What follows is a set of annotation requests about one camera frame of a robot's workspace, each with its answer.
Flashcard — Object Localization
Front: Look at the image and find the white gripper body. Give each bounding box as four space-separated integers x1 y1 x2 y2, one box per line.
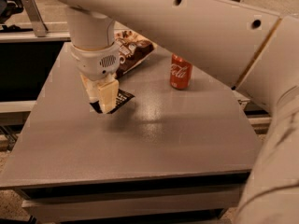
71 43 120 81

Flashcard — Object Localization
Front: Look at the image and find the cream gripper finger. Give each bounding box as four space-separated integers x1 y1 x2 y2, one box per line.
80 74 98 103
97 75 119 114

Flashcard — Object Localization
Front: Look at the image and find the black rxbar chocolate bar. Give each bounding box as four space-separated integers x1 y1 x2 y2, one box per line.
90 90 134 114

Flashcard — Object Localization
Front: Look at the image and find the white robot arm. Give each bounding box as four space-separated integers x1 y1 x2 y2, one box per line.
59 0 299 224

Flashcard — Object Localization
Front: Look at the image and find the red coke can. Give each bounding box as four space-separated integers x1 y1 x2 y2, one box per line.
170 54 192 90

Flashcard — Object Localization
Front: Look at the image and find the brown white chip bag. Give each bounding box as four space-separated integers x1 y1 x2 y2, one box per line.
115 30 157 78

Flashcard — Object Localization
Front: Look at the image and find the grey table drawer front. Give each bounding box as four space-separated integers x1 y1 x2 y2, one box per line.
22 185 244 223

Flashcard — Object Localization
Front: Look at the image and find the left metal railing bracket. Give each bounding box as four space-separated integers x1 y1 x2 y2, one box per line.
21 0 48 37

